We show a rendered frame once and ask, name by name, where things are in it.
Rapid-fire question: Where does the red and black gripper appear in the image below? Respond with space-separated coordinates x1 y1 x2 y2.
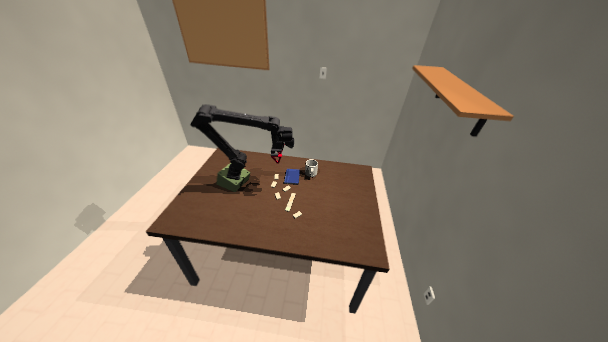
271 139 283 164

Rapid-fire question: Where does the white mug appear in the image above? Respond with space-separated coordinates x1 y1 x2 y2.
305 159 318 177

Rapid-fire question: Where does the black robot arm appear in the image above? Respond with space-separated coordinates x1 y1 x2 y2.
190 105 294 180

